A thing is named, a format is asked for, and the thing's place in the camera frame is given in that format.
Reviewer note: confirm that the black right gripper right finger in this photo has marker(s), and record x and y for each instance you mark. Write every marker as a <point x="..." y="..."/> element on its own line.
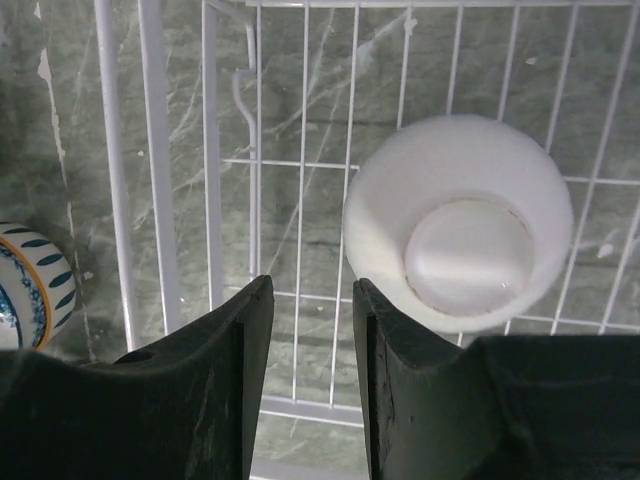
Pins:
<point x="504" y="407"/>

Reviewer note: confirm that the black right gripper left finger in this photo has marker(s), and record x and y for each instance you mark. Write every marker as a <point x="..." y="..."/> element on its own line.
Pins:
<point x="183" y="407"/>

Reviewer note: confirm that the white ribbed bowl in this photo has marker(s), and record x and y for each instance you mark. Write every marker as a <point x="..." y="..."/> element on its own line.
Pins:
<point x="463" y="222"/>

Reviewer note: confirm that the blue patterned white bowl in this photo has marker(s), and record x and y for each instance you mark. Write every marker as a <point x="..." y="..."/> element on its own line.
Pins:
<point x="38" y="288"/>

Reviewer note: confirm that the white wire dish rack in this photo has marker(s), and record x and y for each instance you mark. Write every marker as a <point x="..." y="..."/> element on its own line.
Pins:
<point x="234" y="129"/>

